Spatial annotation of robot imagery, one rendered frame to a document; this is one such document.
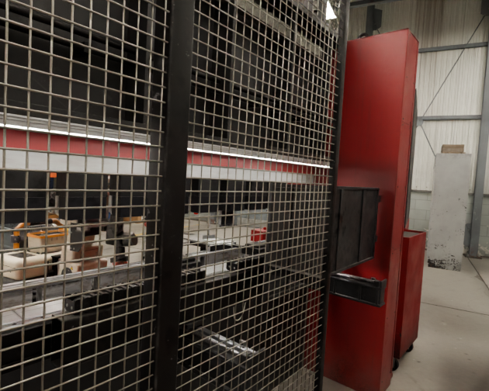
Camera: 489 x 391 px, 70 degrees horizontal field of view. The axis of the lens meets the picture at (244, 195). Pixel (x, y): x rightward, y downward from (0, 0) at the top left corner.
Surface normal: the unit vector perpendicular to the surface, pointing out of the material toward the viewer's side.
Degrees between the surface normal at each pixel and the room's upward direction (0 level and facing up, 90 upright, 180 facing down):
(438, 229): 90
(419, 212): 90
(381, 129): 90
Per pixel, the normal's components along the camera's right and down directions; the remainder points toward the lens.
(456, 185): -0.45, 0.02
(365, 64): -0.64, 0.00
